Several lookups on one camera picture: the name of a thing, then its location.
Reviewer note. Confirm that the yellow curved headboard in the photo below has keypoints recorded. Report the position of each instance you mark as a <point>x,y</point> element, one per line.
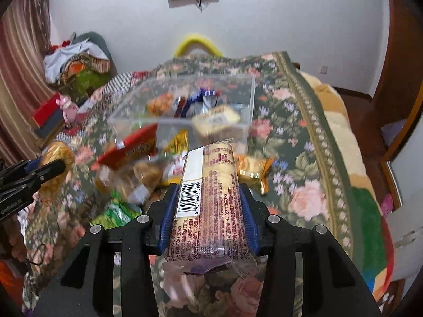
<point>196,41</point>

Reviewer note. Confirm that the brown wooden door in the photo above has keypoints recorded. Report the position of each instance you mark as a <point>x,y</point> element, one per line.
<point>401,77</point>

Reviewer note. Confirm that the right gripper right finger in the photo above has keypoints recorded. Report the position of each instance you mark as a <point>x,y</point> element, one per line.
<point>332,285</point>

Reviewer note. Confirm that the orange puff snack bag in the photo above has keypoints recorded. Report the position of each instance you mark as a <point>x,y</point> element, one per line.
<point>56,161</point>

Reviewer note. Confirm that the beige biscuit pack with barcode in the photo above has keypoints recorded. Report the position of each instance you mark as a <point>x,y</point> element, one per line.
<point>211,126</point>

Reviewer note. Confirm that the pile of clothes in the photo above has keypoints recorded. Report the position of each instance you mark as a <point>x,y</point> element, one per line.
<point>78,66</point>

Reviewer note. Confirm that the yellow fleece blanket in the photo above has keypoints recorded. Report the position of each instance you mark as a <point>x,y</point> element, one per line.
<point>378,257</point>

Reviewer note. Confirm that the long wafer biscuit pack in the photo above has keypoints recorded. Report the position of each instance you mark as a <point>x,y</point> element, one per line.
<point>208,232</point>

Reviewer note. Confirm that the gold wrapped snack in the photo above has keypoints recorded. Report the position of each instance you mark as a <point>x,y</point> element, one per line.
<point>253,171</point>

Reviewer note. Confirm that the red box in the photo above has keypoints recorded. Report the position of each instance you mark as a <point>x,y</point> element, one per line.
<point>45,111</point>

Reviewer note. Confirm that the green snack packet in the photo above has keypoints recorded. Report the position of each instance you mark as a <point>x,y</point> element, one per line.
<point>117,213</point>

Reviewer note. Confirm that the wall power socket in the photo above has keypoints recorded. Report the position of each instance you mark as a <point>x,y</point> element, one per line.
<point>323,69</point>

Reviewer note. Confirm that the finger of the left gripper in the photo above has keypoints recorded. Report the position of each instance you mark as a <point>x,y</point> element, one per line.
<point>18,171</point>
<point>34,179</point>

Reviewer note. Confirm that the yellow foil snack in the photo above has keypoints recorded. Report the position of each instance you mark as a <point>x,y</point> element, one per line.
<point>178,143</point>

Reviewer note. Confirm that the patchwork quilt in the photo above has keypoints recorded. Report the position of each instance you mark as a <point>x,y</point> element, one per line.
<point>101,103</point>

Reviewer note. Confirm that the floral green bedspread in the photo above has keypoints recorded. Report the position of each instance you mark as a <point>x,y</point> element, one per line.
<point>308,185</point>

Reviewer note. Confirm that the blue cracker snack packet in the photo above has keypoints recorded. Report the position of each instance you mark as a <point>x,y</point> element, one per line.
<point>198,103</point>

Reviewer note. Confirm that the pink plush toy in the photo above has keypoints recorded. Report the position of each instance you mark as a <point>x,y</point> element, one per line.
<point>68,107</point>

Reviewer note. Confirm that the clear bread snack bag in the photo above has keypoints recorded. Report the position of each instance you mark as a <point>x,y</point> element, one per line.
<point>135,183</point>

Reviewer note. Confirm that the red snack bag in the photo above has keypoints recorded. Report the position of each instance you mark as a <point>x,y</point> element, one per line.
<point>139,144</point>

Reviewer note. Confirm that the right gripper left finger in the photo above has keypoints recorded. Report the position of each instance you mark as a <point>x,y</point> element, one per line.
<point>83,286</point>

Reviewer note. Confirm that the striped curtain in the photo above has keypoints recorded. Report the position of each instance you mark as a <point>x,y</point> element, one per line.
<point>24,43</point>

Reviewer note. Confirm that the clear plastic storage bin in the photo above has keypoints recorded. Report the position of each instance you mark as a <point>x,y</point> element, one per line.
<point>153,101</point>

